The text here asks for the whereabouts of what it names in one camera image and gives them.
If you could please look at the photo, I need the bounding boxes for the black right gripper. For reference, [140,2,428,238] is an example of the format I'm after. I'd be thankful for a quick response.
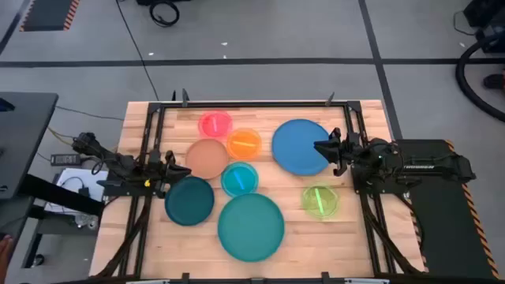
[314,126,362,178]

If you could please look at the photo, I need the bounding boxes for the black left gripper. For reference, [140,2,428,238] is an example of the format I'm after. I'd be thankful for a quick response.
[146,149,193,198]

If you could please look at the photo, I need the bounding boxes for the dark teal medium plate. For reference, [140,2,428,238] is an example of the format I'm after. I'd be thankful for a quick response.
[164,175,216,227]

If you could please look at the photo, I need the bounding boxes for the salmon plastic plate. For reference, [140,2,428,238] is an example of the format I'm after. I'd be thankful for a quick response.
[185,137,230,181]

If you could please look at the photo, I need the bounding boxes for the pink translucent small plate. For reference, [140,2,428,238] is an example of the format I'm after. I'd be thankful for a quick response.
[197,110,234,139]

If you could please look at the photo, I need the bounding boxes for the cyan translucent small plate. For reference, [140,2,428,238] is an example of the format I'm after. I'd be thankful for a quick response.
[220,161,260,198]

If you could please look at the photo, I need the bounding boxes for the orange translucent small plate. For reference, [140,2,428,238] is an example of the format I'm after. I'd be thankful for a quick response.
[226,127,263,162]

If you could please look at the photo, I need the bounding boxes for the large teal plastic plate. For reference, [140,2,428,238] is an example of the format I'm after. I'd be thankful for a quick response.
[217,192,286,263]

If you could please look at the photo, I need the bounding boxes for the large blue plastic plate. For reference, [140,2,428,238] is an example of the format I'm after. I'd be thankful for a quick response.
[271,118,332,177]

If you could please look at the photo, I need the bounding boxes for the green translucent small plate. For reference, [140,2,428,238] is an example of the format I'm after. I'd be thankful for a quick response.
[301,184,341,219]

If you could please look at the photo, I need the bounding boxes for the clear plastic packaging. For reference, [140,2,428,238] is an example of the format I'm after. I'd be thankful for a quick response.
[73,214,99,231]

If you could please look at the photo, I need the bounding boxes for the white paper sheet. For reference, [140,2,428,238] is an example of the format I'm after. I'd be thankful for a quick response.
[42,167,110,216]

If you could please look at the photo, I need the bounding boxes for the black power adapter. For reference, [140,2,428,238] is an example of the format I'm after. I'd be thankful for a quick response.
[50,153,82,166]

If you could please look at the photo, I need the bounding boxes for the black hazard-striped platform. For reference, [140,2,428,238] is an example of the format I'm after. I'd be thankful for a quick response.
[393,137,501,282]

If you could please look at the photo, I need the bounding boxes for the dark grey desk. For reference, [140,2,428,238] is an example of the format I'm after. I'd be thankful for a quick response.
[0,92,107,277]

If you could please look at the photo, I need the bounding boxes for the person's shoe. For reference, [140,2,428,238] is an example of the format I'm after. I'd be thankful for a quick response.
[482,73,505,90]

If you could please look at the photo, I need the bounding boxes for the person's hand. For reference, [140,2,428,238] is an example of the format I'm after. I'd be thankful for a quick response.
[0,234,15,279]

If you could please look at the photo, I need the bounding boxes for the hazard-striped floor mat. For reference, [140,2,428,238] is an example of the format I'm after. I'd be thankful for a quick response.
[18,0,81,32]

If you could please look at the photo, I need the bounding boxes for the black floor equipment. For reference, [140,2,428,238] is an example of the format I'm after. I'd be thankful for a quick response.
[462,0,505,54]

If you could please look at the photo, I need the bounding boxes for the black aluminium table frame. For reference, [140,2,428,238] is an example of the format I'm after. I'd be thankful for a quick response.
[93,100,426,284]

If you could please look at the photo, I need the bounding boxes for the thin black floor cable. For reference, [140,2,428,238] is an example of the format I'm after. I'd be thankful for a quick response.
[54,104,125,121]

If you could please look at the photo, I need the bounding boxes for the thin yellow cable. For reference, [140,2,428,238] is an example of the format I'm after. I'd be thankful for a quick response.
[46,126,76,146]

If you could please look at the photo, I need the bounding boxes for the long black floor cable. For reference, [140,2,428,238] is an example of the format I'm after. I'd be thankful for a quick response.
[115,0,160,102]

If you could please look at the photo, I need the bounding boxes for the thick black hose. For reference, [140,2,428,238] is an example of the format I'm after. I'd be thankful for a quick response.
[454,32,505,124]

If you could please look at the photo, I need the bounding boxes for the coiled black cable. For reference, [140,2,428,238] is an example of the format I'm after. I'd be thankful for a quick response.
[148,0,181,28]

